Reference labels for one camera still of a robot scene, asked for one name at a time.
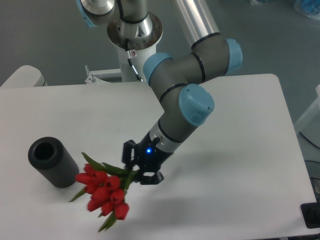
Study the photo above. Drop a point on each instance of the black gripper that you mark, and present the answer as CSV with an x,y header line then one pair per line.
x,y
148,157

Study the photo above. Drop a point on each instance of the red tulip bouquet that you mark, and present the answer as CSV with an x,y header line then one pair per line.
x,y
107,186

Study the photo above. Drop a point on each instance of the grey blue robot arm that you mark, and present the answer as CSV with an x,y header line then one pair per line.
x,y
176,83

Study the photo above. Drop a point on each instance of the black ribbed cylindrical vase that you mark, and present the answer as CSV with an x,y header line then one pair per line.
x,y
50,158

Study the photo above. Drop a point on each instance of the white chair back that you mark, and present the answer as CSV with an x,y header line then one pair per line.
x,y
25,77

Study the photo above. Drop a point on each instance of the white side furniture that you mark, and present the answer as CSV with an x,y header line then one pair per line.
x,y
309,114

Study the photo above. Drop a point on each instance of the black device at table edge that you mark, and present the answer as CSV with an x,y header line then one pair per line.
x,y
311,214

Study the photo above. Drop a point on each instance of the blue plastic bag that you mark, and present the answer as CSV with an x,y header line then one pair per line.
x,y
308,8

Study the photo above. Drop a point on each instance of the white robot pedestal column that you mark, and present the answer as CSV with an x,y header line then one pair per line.
x,y
130,68

